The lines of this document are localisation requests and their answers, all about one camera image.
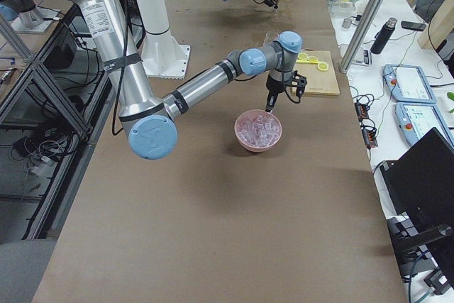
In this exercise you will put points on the yellow plastic knife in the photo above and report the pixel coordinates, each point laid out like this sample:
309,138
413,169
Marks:
304,62

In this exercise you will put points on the white pedestal column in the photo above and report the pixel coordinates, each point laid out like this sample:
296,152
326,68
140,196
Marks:
161,54

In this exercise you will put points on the wooden cutting board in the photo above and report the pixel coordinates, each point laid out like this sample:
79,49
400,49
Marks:
319,82

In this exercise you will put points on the pink bowl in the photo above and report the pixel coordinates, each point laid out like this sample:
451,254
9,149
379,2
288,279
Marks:
257,131

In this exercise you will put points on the small steel cup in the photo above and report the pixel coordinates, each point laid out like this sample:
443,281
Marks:
347,23

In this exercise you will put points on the clear wine glass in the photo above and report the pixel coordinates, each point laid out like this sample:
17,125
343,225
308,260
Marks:
270,36

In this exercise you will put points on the lower teach pendant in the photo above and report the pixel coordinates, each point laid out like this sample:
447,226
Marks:
417,119

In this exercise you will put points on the black smartphone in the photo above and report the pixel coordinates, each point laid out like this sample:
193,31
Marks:
413,26

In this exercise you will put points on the aluminium frame post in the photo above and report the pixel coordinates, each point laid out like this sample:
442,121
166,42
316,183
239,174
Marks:
368,16

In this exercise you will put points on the black water bottle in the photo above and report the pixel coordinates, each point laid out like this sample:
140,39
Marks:
382,38

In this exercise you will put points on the small digital scale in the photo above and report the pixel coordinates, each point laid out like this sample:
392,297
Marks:
362,57

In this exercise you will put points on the lemon slice two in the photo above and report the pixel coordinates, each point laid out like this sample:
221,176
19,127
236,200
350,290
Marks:
312,59

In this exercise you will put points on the lemon slice three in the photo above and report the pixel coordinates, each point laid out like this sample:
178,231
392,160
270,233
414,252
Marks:
322,66

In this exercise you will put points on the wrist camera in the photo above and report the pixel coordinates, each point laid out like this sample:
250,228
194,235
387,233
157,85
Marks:
298,84

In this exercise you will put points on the upper teach pendant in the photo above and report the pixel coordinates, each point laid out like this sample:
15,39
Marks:
408,83

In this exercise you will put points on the lemon slice one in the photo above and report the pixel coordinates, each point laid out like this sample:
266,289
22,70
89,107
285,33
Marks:
302,56

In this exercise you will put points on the black monitor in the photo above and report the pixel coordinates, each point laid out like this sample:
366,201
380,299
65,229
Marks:
420,184

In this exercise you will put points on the teach pendant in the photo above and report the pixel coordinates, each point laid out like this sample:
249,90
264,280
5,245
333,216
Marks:
408,83
417,119

